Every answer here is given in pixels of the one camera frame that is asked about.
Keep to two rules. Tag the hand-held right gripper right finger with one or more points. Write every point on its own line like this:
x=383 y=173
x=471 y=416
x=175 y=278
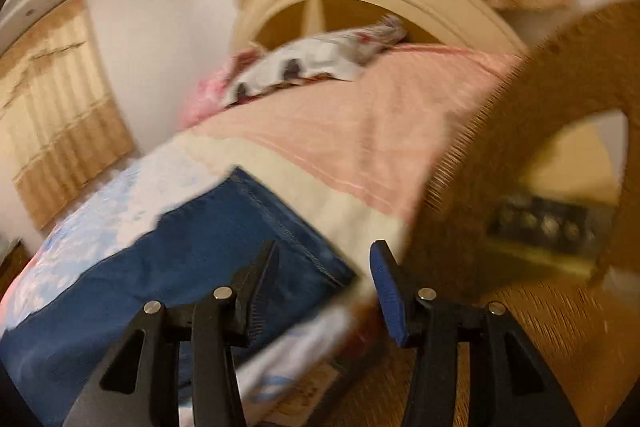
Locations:
x=389 y=299

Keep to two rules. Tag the white patterned pillow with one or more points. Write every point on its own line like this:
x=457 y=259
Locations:
x=310 y=57

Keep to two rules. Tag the dark wooden desk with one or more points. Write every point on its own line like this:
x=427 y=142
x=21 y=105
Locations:
x=12 y=267

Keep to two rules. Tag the pink and blue printed bedsheet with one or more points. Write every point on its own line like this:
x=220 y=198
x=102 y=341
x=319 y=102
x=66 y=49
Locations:
x=325 y=132

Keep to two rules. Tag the pink floral folded blanket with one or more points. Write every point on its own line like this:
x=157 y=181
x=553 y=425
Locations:
x=210 y=99

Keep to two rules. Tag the dark blue denim jeans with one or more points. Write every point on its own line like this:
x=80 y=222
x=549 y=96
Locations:
x=175 y=257

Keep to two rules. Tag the dark blurred object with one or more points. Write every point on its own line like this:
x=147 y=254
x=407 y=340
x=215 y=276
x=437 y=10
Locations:
x=545 y=222

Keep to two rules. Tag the brown wicker chair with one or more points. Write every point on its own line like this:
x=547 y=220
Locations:
x=500 y=147

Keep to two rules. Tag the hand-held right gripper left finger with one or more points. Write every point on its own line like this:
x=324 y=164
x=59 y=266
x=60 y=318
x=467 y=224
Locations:
x=264 y=279

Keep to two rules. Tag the wide beige patterned curtain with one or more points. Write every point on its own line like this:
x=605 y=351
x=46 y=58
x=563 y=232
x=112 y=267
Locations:
x=65 y=117

